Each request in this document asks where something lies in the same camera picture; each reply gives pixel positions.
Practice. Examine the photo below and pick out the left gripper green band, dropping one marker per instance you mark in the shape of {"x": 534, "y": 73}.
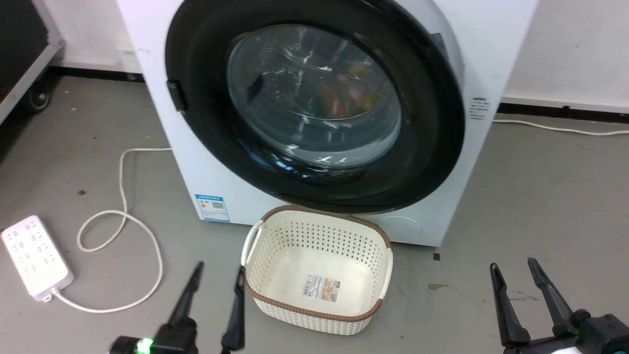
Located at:
{"x": 172, "y": 340}

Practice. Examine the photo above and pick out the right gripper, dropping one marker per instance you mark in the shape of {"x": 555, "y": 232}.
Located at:
{"x": 599, "y": 337}

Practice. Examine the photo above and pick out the white front-load washing machine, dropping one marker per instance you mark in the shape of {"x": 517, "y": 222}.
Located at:
{"x": 206, "y": 162}

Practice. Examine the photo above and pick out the round black glass washer door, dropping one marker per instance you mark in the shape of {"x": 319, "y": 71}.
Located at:
{"x": 422, "y": 147}

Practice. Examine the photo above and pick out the blue energy label sticker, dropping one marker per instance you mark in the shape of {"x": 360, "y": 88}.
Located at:
{"x": 212, "y": 207}

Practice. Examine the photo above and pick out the paper product label sticker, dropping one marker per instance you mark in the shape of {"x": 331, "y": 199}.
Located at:
{"x": 321, "y": 288}

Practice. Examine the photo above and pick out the cream perforated laundry basket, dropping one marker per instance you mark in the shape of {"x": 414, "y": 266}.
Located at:
{"x": 314, "y": 260}

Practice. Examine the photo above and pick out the round white filter cover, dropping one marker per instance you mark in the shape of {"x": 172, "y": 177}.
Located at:
{"x": 402, "y": 227}

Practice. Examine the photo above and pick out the white power strip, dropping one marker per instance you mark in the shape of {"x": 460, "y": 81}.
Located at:
{"x": 34, "y": 255}

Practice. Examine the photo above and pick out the small printed warning label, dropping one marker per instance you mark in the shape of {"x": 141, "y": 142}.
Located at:
{"x": 478, "y": 108}

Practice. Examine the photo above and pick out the colourful laundry inside drum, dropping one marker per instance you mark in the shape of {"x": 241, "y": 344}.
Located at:
{"x": 344, "y": 96}

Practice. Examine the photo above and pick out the black caster wheel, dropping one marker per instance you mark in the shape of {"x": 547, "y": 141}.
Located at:
{"x": 38, "y": 99}

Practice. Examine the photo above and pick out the black panel cart grey frame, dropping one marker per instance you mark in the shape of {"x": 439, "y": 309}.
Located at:
{"x": 19, "y": 44}

